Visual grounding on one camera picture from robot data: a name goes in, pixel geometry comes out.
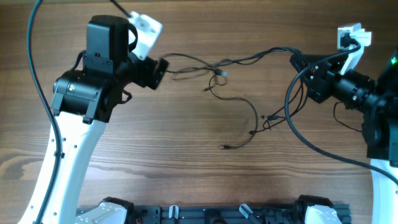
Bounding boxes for black usb cable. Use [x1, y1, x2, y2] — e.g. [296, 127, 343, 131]
[160, 46, 309, 151]

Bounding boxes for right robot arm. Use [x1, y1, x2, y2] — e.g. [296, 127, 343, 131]
[288, 52, 397, 223]

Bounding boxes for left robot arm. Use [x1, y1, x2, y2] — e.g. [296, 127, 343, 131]
[21, 12, 168, 223]

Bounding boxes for right black camera cable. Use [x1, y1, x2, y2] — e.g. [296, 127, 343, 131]
[284, 39, 398, 186]

